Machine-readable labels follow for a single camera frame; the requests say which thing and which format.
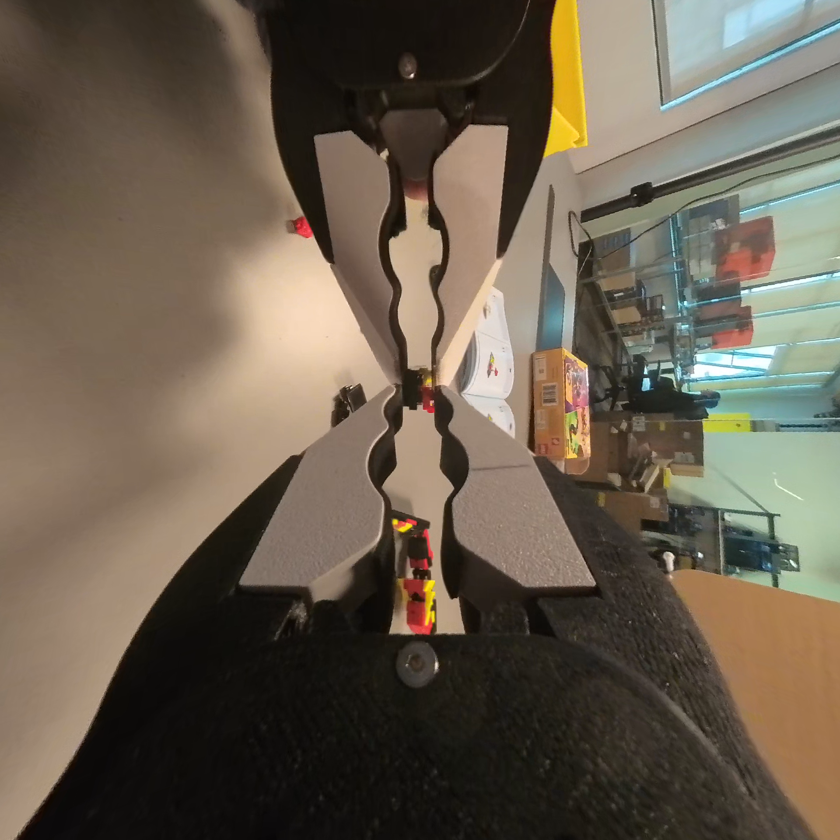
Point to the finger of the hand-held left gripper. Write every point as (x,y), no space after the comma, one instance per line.
(351,216)
(476,210)

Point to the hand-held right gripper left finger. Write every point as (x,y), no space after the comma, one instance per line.
(315,518)

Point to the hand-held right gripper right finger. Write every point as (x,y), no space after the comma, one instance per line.
(518,525)

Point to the small red lego piece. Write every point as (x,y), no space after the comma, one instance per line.
(300,226)

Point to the yellow plastic parts bin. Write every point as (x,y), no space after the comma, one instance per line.
(568,79)

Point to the small black red lego assembly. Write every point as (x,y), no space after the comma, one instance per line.
(420,390)

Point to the red yellow black lego model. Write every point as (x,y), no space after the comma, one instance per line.
(415,590)

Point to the orange lego box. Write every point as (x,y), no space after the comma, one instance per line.
(558,407)

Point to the lego instruction booklet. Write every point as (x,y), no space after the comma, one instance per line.
(489,354)

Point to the dark desk pad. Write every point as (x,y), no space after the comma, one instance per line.
(550,295)

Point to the metal storage shelving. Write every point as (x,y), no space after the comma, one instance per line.
(643,289)

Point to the black office chair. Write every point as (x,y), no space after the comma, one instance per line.
(663,390)

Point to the black light stand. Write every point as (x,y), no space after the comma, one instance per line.
(689,177)

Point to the red storage box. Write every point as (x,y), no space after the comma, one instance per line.
(745,249)
(732,327)

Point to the large paned window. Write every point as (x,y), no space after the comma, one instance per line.
(748,46)

